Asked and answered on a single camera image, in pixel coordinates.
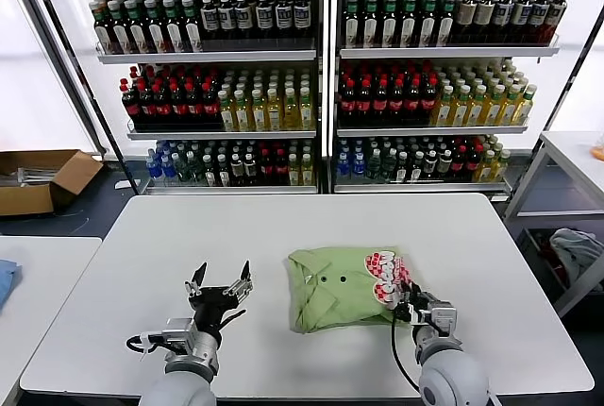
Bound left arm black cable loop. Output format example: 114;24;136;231
126;332;167;363

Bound white grey clothes pile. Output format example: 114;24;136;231
548;228;604;295

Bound cola bottle red cap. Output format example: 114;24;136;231
274;148;290;186
120;77;142;129
372;77;391;127
451;144;466;182
168;82;188;129
260;148;276;186
388;77;407;127
464;144;479;181
405;77;423;127
201;82;221;129
356;77;375;127
152;82;172;129
184;82;204;129
420;76;439;127
136;82;156;129
340;77;359;127

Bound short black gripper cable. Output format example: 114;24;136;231
217;309;248;331

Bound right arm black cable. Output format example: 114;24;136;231
389;315;426;392

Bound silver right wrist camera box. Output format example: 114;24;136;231
427;301;460;337

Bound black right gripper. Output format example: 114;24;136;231
390;280;441;328

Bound dark bottle beige label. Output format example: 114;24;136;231
475;0;496;45
456;0;478;45

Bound grey-framed white side table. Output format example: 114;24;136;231
502;130;604;318

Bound black metal frame pole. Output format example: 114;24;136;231
25;0;142;195
532;11;604;152

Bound light green polo shirt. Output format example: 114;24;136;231
287;245;419;334

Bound dark bottle white blue label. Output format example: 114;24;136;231
275;0;294;42
530;0;551;45
512;0;534;45
546;0;569;45
494;0;515;45
256;0;276;42
219;0;238;42
294;0;312;42
201;0;222;42
235;0;254;42

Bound grey metal frame pole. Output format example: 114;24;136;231
0;0;108;161

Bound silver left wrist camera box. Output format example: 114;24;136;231
162;315;200;356

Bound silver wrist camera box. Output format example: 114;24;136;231
427;301;460;337
162;315;200;356

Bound folded blue cloth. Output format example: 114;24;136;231
0;259;24;315

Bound silver metal rods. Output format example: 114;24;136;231
16;167;60;186

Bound white metal shelf board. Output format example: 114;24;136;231
338;36;562;60
96;42;318;66
336;117;530;139
140;178;319;195
332;178;513;195
126;120;318;142

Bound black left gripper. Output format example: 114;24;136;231
183;260;254;332

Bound open brown cardboard box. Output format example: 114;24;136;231
0;149;106;217

